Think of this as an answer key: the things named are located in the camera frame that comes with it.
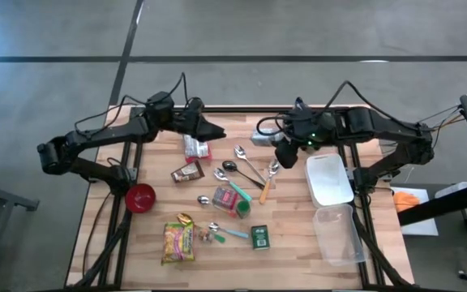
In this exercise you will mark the left arm's black gripper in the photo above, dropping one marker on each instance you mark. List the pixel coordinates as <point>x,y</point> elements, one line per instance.
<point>189,125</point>

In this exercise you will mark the right arm's black gripper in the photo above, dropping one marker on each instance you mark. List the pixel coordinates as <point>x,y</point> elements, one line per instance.
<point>306,123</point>

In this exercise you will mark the red ramen noodle packet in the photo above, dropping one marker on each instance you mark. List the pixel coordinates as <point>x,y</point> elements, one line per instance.
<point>197,152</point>

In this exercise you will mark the all-silver metal spoon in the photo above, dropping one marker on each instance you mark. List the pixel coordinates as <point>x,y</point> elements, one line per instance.
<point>240,152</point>

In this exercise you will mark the brown snack packet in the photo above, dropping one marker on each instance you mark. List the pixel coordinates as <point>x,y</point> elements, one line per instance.
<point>189,171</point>

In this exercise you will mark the spice jar with white lid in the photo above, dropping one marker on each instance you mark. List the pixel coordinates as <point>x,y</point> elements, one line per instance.
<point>264,138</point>

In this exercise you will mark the red smoked paprika tin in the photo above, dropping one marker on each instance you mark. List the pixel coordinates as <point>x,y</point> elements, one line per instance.
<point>225,198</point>

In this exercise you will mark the spice jar with green lid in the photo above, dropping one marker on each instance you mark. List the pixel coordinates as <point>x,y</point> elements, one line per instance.
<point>243,209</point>

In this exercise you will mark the small clear spice jar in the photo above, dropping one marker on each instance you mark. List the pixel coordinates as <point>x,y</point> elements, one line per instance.
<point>206,236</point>

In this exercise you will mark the yellow ramen noodle packet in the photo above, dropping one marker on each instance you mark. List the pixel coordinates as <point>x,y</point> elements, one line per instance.
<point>178,242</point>

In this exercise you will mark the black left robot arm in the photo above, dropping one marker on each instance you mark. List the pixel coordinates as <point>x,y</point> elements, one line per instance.
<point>108,131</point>

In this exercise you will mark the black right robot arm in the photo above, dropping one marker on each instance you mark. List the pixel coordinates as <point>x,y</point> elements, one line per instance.
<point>379,121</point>

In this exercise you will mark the white plastic bin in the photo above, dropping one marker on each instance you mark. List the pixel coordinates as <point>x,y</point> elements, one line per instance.
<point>328,180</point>

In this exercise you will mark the red bowl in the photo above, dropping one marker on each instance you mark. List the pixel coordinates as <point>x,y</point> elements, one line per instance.
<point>140,198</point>

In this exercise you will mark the green spice tin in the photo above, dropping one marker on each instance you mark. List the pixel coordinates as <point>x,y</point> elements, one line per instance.
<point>260,237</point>

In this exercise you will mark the clear plastic bin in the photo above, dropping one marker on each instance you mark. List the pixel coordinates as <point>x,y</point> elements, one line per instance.
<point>335,239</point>

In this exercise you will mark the orange object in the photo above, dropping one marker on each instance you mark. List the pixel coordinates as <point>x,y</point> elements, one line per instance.
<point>405,201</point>

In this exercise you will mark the white paper sheet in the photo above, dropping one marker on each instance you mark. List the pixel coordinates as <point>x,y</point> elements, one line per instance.
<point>420,227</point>

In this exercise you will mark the black slanted beam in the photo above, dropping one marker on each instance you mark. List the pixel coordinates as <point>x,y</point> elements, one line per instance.
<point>440,207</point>

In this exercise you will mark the clear storage container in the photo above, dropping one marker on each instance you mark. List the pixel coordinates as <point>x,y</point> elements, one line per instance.
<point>454,188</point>

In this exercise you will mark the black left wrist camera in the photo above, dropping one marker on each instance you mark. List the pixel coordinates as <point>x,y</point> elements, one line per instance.
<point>193,106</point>

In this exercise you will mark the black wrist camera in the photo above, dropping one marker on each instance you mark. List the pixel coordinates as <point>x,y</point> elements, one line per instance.
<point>193,106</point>
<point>287,155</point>

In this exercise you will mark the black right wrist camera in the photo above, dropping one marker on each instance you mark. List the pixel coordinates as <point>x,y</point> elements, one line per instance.
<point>287,155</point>

